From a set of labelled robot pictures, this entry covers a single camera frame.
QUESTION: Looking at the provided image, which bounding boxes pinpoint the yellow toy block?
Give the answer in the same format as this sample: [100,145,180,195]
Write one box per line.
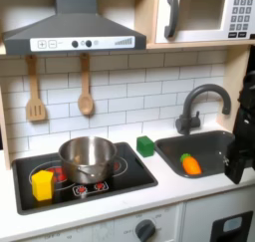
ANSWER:
[31,169,56,202]

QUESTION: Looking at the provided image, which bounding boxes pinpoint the grey range hood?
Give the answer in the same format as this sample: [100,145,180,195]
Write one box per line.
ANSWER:
[1,0,147,57]

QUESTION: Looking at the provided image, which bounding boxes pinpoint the black toy stove top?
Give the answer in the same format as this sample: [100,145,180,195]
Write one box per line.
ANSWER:
[11,140,159,216]

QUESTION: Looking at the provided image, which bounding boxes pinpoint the dark grey tap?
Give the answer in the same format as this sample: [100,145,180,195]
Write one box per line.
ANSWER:
[174,83,233,136]

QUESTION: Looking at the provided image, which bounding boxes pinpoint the green toy block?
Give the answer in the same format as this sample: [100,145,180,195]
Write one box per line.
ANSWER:
[135,134,156,158]

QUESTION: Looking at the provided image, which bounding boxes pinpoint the dark grey oven knob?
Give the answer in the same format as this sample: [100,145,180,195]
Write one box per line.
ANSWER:
[134,218,157,242]

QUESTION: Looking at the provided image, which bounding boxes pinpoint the light wood shelf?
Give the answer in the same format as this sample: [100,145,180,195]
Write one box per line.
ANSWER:
[145,39,255,51]

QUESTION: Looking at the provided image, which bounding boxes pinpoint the orange toy carrot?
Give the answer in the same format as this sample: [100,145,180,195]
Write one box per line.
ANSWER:
[179,152,203,176]

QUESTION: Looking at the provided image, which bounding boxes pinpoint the steel pot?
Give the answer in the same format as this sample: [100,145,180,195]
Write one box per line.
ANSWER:
[58,135,119,186]

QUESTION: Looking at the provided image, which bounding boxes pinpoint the dark grey sink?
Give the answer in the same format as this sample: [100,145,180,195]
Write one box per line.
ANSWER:
[153,129,238,180]

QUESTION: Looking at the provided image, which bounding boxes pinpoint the white toy microwave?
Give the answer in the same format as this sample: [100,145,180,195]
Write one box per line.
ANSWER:
[154,0,255,45]

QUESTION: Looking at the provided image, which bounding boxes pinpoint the black oven door panel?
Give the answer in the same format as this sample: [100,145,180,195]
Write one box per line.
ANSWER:
[209,210,254,242]

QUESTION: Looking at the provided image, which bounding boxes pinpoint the wooden slotted spatula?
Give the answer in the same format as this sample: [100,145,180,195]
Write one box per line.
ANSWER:
[25,55,49,122]

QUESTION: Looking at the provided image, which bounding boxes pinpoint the wooden spoon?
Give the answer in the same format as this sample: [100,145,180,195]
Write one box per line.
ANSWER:
[77,52,96,118]

